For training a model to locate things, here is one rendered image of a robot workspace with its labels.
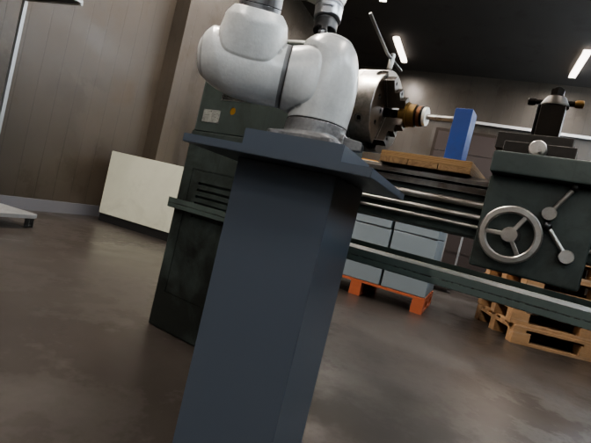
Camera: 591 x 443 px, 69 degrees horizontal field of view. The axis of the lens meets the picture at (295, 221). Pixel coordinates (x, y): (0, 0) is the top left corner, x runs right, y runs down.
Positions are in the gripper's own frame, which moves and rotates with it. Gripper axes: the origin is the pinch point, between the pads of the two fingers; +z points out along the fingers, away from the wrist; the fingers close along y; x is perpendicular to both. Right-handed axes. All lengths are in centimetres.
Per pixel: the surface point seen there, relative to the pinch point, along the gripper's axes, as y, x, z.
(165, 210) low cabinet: -296, -150, 6
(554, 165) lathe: 14, 66, 21
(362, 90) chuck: -23.3, 15.7, -11.7
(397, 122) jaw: -30.2, 30.6, -4.5
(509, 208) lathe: 8, 59, 32
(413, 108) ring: -26.5, 35.3, -9.3
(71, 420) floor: 11, -42, 106
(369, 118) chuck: -24.1, 20.0, -1.7
